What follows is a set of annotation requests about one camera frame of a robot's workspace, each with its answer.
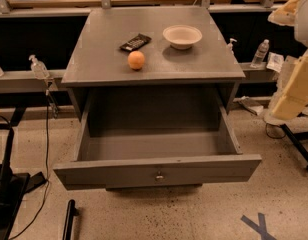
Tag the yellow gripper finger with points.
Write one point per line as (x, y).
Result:
(291, 96)
(285, 14)

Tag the orange fruit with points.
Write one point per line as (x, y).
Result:
(136, 60)

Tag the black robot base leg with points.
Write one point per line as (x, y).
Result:
(296, 139)

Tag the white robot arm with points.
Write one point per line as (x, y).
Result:
(301, 23)

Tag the metal drawer knob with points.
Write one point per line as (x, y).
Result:
(159, 178)

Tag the grey open top drawer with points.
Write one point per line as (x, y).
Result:
(187, 139)

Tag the white wipes packet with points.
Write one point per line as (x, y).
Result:
(275, 62)

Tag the clear water bottle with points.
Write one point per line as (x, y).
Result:
(260, 54)

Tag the small pump bottle right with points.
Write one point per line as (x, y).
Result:
(230, 45)

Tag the white paper bowl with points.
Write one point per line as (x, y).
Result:
(182, 37)

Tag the blue tape cross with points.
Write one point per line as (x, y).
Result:
(260, 227)

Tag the black snack bag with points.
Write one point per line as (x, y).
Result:
(136, 43)

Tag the grey cabinet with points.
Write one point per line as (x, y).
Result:
(97, 59)

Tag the clear sanitizer pump bottle left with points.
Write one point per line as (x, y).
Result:
(38, 68)

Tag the black monitor stand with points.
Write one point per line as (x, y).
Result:
(12, 188)

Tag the black bar handle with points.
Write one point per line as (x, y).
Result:
(71, 212)

